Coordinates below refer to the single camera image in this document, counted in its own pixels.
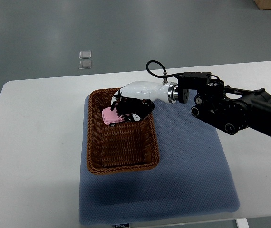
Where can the lower floor socket plate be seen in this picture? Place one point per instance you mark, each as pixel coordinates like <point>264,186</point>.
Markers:
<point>85,64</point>

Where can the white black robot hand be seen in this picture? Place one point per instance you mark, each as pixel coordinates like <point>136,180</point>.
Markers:
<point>138,97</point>

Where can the brown wicker basket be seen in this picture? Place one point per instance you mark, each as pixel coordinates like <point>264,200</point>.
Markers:
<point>126,147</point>

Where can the pink toy car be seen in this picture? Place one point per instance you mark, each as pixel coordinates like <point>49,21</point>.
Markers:
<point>113,117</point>

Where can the floor socket plate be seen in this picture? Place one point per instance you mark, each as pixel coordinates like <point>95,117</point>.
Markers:
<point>85,64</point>
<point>85,54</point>

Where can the upper floor socket plate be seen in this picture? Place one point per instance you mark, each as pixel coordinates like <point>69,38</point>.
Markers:
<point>85,54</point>

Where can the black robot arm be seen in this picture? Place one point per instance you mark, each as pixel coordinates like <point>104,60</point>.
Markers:
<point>223,107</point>

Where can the blue grey mat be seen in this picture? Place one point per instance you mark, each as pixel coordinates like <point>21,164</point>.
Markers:
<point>192,177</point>

